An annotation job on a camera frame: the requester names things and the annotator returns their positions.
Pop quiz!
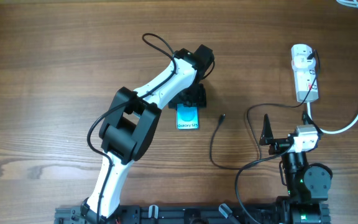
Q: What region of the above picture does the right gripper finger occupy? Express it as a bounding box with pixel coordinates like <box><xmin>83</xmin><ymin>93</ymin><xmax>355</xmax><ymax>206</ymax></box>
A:
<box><xmin>302</xmin><ymin>111</ymin><xmax>323</xmax><ymax>135</ymax></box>
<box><xmin>260</xmin><ymin>114</ymin><xmax>274</xmax><ymax>141</ymax></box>

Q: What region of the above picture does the turquoise Galaxy S25 smartphone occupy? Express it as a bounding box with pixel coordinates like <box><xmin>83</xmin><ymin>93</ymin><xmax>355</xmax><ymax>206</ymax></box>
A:
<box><xmin>177</xmin><ymin>104</ymin><xmax>200</xmax><ymax>130</ymax></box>

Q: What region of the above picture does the thin black charging cable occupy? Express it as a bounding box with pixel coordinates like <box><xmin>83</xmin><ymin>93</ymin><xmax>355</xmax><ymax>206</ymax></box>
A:
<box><xmin>209</xmin><ymin>49</ymin><xmax>321</xmax><ymax>170</ymax></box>

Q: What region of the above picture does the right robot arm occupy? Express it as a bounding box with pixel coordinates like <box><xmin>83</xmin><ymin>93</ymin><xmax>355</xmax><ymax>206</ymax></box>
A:
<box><xmin>259</xmin><ymin>112</ymin><xmax>333</xmax><ymax>224</ymax></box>

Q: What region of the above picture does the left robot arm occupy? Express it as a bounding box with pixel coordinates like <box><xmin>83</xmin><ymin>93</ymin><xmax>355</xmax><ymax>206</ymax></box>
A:
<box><xmin>80</xmin><ymin>45</ymin><xmax>214</xmax><ymax>223</ymax></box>

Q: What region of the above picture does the white power strip socket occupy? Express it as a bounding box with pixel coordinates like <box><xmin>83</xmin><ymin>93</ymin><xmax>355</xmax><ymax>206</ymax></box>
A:
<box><xmin>291</xmin><ymin>44</ymin><xmax>319</xmax><ymax>103</ymax></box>

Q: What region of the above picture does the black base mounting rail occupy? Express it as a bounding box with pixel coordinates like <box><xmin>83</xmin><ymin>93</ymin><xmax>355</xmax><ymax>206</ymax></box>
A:
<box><xmin>53</xmin><ymin>203</ymin><xmax>331</xmax><ymax>224</ymax></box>

